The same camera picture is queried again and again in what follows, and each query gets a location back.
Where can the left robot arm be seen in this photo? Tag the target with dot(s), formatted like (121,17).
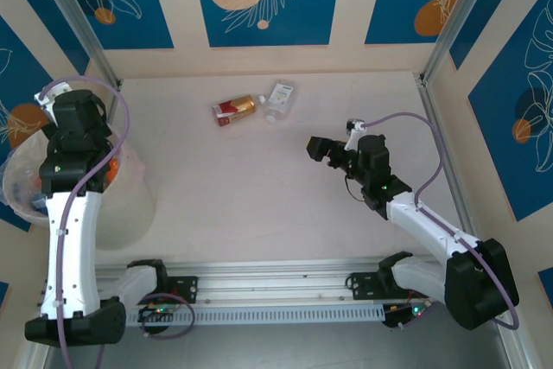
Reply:
(71,256)

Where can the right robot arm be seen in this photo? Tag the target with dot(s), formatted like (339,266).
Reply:
(432,222)

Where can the white plastic bin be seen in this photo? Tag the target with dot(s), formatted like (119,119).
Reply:
(129,205)

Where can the clear flat bottle white label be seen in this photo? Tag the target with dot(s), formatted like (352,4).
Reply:
(281,97)

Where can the red gold label bottle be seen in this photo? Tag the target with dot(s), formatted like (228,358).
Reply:
(235,109)

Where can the small control board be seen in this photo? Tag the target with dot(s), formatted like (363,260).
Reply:
(402,315)
(157,315)

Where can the grey metal panel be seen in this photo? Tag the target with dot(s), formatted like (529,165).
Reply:
(276,347)

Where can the aluminium side rail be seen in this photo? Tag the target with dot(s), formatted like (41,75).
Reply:
(431,101)
(111,114)

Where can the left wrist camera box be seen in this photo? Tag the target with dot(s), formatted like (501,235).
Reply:
(47,97)

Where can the aluminium frame post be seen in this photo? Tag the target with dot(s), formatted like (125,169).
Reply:
(76,14)
(460,14)

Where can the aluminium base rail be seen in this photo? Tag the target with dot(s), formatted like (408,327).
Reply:
(276,282)

